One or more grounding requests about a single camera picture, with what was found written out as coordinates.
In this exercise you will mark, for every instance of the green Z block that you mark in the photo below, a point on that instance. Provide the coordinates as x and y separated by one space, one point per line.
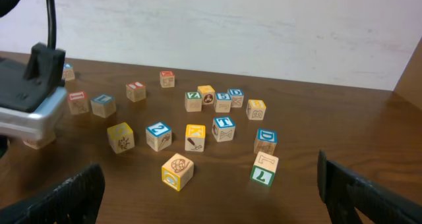
193 101

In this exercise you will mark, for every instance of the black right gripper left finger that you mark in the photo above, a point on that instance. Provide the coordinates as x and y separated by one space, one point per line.
76 200

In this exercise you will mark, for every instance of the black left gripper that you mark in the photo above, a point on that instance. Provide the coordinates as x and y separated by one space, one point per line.
25 86

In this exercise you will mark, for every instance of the red i block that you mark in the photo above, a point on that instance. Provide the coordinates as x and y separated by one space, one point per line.
136 91
78 103

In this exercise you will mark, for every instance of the blue T block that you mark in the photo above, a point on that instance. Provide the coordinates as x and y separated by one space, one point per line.
223 129

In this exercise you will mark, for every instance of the blue D block upper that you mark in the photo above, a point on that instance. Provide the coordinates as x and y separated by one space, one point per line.
237 97

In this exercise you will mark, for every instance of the yellow block upper right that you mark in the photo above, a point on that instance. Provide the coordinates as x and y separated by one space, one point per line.
208 94

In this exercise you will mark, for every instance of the red I block upper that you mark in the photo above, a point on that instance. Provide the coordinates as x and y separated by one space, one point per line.
136 91

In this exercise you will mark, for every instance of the blue L block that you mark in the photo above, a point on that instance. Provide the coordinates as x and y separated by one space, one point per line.
103 105

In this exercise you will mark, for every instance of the blue 5 block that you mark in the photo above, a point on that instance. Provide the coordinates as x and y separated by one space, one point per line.
222 102

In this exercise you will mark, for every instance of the yellow hammer picture block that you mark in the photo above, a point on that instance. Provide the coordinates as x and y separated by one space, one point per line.
195 138

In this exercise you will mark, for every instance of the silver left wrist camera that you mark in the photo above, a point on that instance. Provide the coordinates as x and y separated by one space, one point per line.
34 125

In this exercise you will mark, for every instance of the green 7 block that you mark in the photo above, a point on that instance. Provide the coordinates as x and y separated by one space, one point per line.
264 169

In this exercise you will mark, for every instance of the blue D block right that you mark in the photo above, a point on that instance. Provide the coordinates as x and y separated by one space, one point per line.
265 141

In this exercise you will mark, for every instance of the yellow snail picture block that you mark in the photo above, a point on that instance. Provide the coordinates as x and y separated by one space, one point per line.
177 171

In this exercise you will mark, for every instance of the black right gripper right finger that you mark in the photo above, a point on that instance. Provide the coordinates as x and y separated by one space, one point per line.
345 194

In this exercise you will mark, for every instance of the red I block left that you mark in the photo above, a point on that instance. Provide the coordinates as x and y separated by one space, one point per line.
78 103

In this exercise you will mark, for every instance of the blue X block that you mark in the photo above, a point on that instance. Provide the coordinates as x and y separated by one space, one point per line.
68 72

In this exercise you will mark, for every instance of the blue d block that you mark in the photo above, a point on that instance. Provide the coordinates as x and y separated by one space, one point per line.
237 97
265 141

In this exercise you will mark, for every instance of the blue 2 block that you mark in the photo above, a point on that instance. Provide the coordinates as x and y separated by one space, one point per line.
158 136

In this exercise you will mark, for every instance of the yellow block near centre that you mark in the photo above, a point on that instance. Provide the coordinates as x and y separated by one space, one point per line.
39 144

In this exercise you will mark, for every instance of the red block top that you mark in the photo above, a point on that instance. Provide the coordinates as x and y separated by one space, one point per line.
167 79

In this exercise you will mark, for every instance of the yellow 8 block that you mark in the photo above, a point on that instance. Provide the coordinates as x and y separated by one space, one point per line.
255 109

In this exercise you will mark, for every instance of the yellow S block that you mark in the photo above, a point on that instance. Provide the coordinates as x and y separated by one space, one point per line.
121 137

